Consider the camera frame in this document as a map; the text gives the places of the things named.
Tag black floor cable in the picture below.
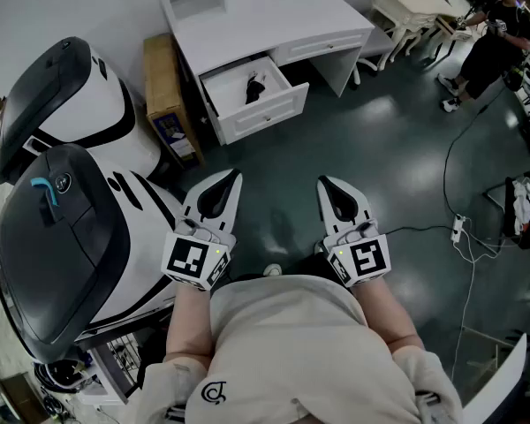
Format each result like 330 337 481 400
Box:
443 81 513 238

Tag wire basket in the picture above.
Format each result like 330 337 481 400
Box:
87 330 143 405

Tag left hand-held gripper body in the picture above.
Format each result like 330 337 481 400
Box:
161 216 238 292

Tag brown cardboard box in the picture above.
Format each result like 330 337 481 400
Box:
142 33 207 171

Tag cream dressing table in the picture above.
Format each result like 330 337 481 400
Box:
370 0 473 61

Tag white curved panel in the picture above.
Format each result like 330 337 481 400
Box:
460 332 529 424

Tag person's right forearm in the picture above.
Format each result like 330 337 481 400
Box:
351 276 425 353

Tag person's black trousers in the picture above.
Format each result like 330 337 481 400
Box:
227 249 337 283

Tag white desk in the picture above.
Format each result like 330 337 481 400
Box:
171 0 376 148

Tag person's left forearm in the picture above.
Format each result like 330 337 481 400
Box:
164 278 214 364

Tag grey white swivel chair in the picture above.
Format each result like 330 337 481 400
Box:
351 26 398 90

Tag black clothes stand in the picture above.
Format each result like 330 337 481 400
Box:
482 171 530 252

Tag blue strap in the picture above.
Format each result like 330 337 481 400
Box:
29 176 61 208

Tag white cloth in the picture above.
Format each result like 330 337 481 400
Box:
511 178 530 234

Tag white floor cable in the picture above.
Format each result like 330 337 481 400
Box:
449 218 513 383

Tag white power strip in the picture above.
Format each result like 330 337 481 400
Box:
450 214 467 244

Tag black item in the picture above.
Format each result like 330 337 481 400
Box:
245 72 268 105

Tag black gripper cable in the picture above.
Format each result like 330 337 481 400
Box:
381 223 454 239

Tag blue-handled white black robot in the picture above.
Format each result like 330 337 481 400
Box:
0 142 192 366

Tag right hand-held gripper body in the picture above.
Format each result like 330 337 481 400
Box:
320 220 391 289

